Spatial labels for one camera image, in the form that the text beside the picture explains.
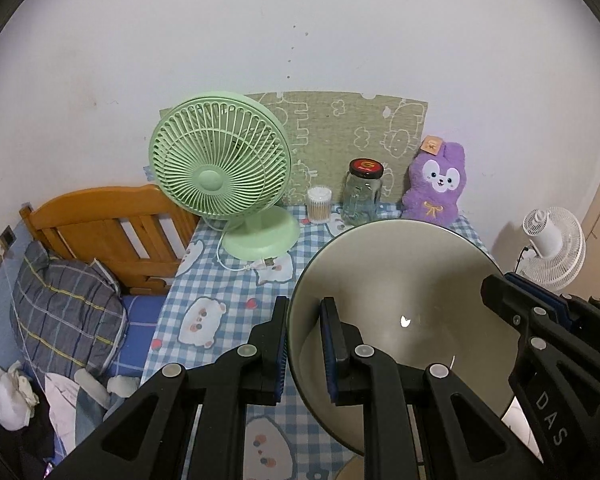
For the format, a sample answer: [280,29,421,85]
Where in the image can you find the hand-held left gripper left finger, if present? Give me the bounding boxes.
[55,296,291,480]

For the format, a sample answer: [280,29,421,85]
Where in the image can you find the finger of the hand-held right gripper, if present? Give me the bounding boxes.
[481,274,576,361]
[504,271,600,361]

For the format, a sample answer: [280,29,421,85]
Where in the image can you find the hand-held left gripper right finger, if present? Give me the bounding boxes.
[319,296,556,480]

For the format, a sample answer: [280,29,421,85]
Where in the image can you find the cream bowl blue floral outside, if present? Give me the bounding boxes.
[286,219,526,455]

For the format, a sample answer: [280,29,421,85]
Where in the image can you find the white standing fan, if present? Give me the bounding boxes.
[517,206,587,293]

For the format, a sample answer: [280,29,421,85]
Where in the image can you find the blue checkered bear tablecloth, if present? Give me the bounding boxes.
[141,202,496,480]

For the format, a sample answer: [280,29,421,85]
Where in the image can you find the purple plush bunny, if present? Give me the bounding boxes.
[400,135,467,225]

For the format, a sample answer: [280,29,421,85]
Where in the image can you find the blue bed sheet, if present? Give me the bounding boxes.
[105,294,168,378]

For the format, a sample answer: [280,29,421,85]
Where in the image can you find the cotton swab container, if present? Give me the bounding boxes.
[306,186,333,223]

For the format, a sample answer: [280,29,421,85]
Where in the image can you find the glass jar dark lid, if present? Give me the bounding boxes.
[341,158,385,226]

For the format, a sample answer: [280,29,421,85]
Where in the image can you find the green desk fan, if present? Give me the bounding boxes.
[149,91,301,262]

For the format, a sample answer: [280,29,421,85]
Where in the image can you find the teal garment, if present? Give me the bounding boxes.
[74,367,142,443]

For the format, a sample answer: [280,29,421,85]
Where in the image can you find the grey plaid pillow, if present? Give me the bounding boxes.
[10,241,128,376]

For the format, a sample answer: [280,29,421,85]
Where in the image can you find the white garment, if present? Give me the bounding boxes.
[45,372,83,448]

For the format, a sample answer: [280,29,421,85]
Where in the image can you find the wooden bed headboard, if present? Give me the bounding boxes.
[19,184,201,296]

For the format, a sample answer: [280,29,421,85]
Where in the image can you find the black garment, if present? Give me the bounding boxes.
[0,400,56,466]

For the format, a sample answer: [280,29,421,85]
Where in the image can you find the white crumpled bag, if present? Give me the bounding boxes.
[0,360,40,431]

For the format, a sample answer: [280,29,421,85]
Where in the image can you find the white desk fan cable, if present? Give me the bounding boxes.
[214,230,277,272]

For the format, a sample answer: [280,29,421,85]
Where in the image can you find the green printed wall board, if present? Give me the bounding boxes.
[244,91,429,208]

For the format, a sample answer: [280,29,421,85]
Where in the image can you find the wall socket panel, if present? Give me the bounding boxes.
[0,225,17,264]

